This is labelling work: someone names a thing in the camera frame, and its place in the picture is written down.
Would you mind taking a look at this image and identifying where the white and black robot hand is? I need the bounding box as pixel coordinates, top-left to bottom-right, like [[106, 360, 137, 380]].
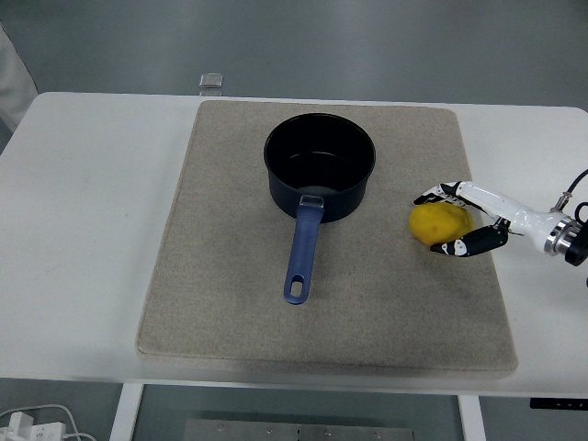
[[412, 179, 567, 257]]

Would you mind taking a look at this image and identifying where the grey beige table mat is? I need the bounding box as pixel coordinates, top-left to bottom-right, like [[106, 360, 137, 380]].
[[135, 100, 519, 380]]

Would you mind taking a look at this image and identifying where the black table control panel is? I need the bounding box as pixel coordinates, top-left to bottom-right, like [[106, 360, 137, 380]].
[[528, 397, 588, 410]]

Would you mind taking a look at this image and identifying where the white table leg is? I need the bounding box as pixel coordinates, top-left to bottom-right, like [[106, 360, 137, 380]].
[[108, 381, 145, 441], [456, 393, 487, 441]]

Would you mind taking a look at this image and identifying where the grey metal plate with screws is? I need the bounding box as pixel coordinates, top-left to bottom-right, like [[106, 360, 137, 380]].
[[182, 418, 417, 441]]

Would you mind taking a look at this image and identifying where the white power strip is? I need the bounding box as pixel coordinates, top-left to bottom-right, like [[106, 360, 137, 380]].
[[0, 412, 68, 441]]

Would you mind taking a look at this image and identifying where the blue pot with handle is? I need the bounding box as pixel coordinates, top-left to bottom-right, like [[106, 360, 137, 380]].
[[263, 114, 378, 306]]

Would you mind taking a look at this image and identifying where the white cable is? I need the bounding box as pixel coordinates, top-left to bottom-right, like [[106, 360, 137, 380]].
[[0, 403, 95, 441]]

